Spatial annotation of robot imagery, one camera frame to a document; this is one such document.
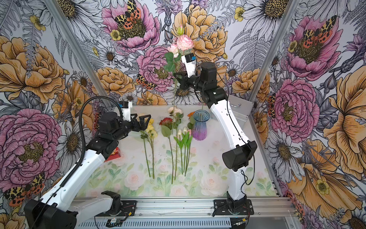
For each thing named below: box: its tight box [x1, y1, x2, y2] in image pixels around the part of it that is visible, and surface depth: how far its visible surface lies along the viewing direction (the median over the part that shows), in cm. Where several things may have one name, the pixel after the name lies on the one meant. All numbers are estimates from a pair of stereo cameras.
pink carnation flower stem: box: [162, 24, 195, 127], surface depth 61 cm
